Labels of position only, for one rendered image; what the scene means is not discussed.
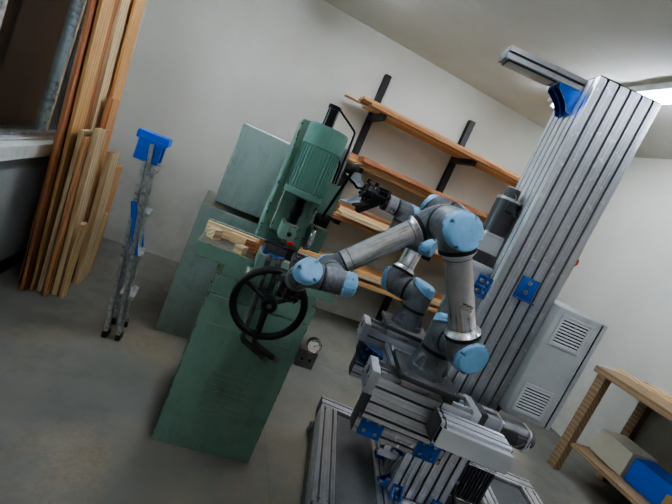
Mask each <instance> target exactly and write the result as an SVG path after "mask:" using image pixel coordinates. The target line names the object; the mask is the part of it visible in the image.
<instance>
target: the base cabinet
mask: <svg viewBox="0 0 672 504"><path fill-rule="evenodd" d="M249 307H250V306H248V305H245V304H242V303H239V302H237V310H238V313H239V316H240V318H241V319H242V321H243V322H244V321H245V319H246V316H247V313H248V310H249ZM292 323H293V321H292V320H289V319H286V318H283V317H280V316H277V315H274V314H271V313H268V315H267V318H266V320H265V323H264V326H263V329H262V332H263V333H273V332H278V331H280V330H283V329H285V328H286V327H288V326H289V325H290V324H292ZM307 329H308V326H307V325H304V324H301V325H300V326H299V327H298V328H297V329H296V330H295V331H293V332H292V333H291V334H289V335H287V336H285V337H283V338H280V339H276V340H259V339H258V342H259V343H260V344H261V345H262V346H264V347H265V348H266V349H268V350H269V351H270V352H271V353H273V354H274V355H275V356H277V357H278V358H279V361H278V362H277V363H274V362H273V361H271V360H270V359H269V360H268V361H267V362H264V361H262V360H261V359H260V358H259V357H258V356H257V355H255V354H254V353H253V352H252V351H251V350H249V349H248V348H247V347H246V346H245V345H243V344H242V342H241V340H240V333H241V330H240V329H239V328H238V327H237V326H236V324H235V323H234V321H233V319H232V317H231V314H230V310H229V299H227V298H224V297H221V296H218V295H216V294H213V293H210V292H209V290H208V292H207V295H206V297H205V299H204V302H203V305H202V307H201V310H200V312H199V315H198V318H197V320H196V323H195V325H194V328H193V330H192V333H191V335H190V338H189V340H188V343H187V346H186V348H185V349H184V351H183V353H182V354H183V356H182V358H181V361H180V363H179V366H178V368H177V371H176V374H175V376H174V379H173V381H172V384H171V386H170V389H169V391H168V394H167V396H166V399H165V402H164V404H163V407H162V409H161V412H160V413H159V418H158V421H157V424H156V426H155V429H154V431H153V434H152V436H151V439H153V440H157V441H161V442H165V443H169V444H173V445H177V446H181V447H185V448H189V449H193V450H197V451H202V452H206V453H210V454H214V455H218V456H222V457H226V458H230V459H234V460H238V461H242V462H246V463H248V462H249V460H250V457H251V455H252V453H253V451H254V448H255V446H256V444H257V442H258V439H259V437H260V435H261V433H262V430H263V428H264V426H265V424H266V421H267V419H268V417H269V415H270V412H271V410H272V408H273V405H274V403H275V401H276V399H277V396H278V394H279V392H280V390H281V387H282V385H283V383H284V381H285V378H286V376H287V374H288V372H289V369H290V367H291V365H292V363H293V360H294V358H295V356H296V354H297V351H298V349H299V347H300V345H301V342H302V340H303V338H304V335H305V333H306V331H307Z"/></svg>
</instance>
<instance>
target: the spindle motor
mask: <svg viewBox="0 0 672 504"><path fill-rule="evenodd" d="M347 142H348V137H347V136H346V135H344V134H342V133H341V132H339V131H337V130H335V129H333V128H331V127H328V126H326V125H324V124H321V123H318V122H315V121H312V122H311V123H310V124H309V126H308V129H307V131H306V133H305V136H304V138H303V142H302V143H301V146H300V148H299V151H298V153H297V156H296V158H295V161H294V163H293V166H292V168H291V170H290V173H289V175H288V178H287V180H286V183H285V185H284V187H283V188H284V189H285V190H286V191H287V192H289V193H290V194H292V195H295V196H297V197H299V198H301V199H304V200H306V201H309V202H311V203H314V204H321V203H322V200H323V198H324V196H325V193H326V191H327V189H328V186H329V184H330V181H331V179H332V177H333V174H334V172H335V170H336V167H337V165H338V163H339V160H340V158H341V156H342V153H343V151H344V149H345V146H346V144H347Z"/></svg>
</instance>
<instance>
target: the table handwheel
mask: <svg viewBox="0 0 672 504"><path fill-rule="evenodd" d="M287 272H288V270H286V269H283V268H280V267H275V266H264V267H259V268H255V269H253V270H251V271H249V272H247V273H246V274H244V275H243V276H242V277H241V278H240V279H239V280H238V281H237V282H236V283H235V285H234V287H233V289H232V291H231V294H230V298H229V310H230V314H231V317H232V319H233V321H234V323H235V324H236V326H237V327H238V328H239V329H240V330H241V331H242V332H243V333H245V334H246V335H248V336H250V337H253V338H255V339H259V340H276V339H280V338H283V337H285V336H287V335H289V334H291V333H292V332H293V331H295V330H296V329H297V328H298V327H299V326H300V325H301V323H302V322H303V320H304V318H305V316H306V313H307V309H308V295H307V292H306V289H304V290H302V291H300V295H299V298H298V300H301V306H300V311H299V313H298V316H297V317H296V319H295V320H294V321H293V323H292V324H290V325H289V326H288V327H286V328H285V329H283V330H280V331H278V332H273V333H263V332H262V329H263V326H264V323H265V320H266V318H267V315H268V313H273V312H274V311H276V309H277V304H282V303H286V299H279V300H277V299H276V297H275V298H273V297H274V292H273V293H272V294H266V292H267V289H268V288H267V287H265V288H264V295H263V294H262V293H261V292H260V291H259V290H258V289H257V288H256V287H255V286H254V285H253V283H252V282H251V281H250V279H252V278H254V277H256V276H259V275H262V274H277V275H279V274H282V273H287ZM245 284H247V285H248V286H249V287H250V288H251V289H252V290H253V291H254V292H255V293H256V294H257V295H258V296H259V297H260V298H261V309H262V310H263V311H264V313H263V316H262V319H261V322H260V325H259V327H258V330H257V331H256V330H253V329H251V328H250V327H248V326H247V325H246V324H245V323H244V322H243V321H242V319H241V318H240V316H239V313H238V310H237V298H238V294H239V292H240V290H241V289H242V287H243V286H244V285H245Z"/></svg>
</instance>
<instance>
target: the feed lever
mask: <svg viewBox="0 0 672 504"><path fill-rule="evenodd" d="M358 171H359V165H358V164H352V166H351V172H350V173H349V175H348V176H347V178H346V179H345V181H344V182H343V184H342V185H341V187H340V188H339V190H338V191H337V193H336V194H335V196H334V197H333V199H332V200H331V202H330V203H329V205H328V206H327V208H326V209H325V211H324V212H323V214H322V213H319V212H318V213H317V214H316V216H315V218H314V221H313V223H314V224H315V225H318V226H320V227H324V226H325V224H326V221H327V216H326V213H327V212H328V210H329V209H330V207H331V206H332V205H333V203H334V202H335V200H336V199H337V197H338V196H339V194H340V193H341V191H342V190H343V188H344V187H345V185H346V184H347V182H348V181H349V179H350V178H351V176H352V175H353V173H354V172H358Z"/></svg>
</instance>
